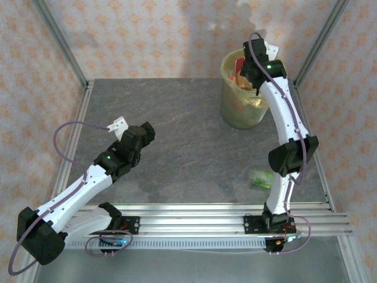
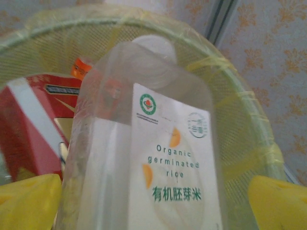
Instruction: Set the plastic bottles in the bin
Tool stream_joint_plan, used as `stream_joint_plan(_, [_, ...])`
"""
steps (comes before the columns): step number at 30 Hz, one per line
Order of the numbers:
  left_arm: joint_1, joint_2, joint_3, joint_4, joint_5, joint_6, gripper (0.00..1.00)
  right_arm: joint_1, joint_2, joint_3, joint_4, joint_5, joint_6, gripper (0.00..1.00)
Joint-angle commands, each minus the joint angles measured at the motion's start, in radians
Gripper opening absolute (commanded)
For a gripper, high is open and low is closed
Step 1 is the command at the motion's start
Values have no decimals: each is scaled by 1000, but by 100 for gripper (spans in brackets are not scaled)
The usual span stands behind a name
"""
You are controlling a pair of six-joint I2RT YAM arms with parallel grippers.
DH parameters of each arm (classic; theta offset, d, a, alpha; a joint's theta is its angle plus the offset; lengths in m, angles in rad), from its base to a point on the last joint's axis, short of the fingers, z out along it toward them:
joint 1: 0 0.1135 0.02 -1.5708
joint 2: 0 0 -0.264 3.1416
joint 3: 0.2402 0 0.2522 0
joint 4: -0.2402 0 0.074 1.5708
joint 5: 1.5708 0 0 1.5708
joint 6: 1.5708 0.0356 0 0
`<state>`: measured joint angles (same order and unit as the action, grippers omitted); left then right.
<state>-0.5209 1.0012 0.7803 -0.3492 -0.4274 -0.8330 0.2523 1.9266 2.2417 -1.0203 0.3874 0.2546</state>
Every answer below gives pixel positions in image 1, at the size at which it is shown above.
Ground bin with yellow-green liner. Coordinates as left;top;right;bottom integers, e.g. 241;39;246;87
220;48;270;130

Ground aluminium mounting rail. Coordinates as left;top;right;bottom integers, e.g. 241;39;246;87
31;202;353;237

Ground aluminium frame post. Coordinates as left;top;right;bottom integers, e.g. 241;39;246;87
294;0;351;88
31;0;90;89

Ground aluminium frame leg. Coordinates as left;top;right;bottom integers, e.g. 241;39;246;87
337;235;371;283
14;259;44;283

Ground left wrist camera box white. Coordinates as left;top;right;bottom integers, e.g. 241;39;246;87
106;117;129;141

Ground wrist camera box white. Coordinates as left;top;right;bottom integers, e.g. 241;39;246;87
263;41;279;61
106;117;129;141

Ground purple cable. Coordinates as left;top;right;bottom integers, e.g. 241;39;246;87
248;32;313;256
8;120;134;277

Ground aluminium side rail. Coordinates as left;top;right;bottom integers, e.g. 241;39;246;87
51;81;95;204
293;85;336;213

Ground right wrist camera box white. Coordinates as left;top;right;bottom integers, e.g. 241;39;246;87
263;41;279;61

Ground green plastic bottle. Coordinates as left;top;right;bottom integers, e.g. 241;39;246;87
250;170;277;190

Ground black controller bracket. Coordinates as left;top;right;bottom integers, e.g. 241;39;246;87
98;235;127;255
264;234;304;255

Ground perforated metal cable tray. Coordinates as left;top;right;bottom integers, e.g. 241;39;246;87
63;238;267;250

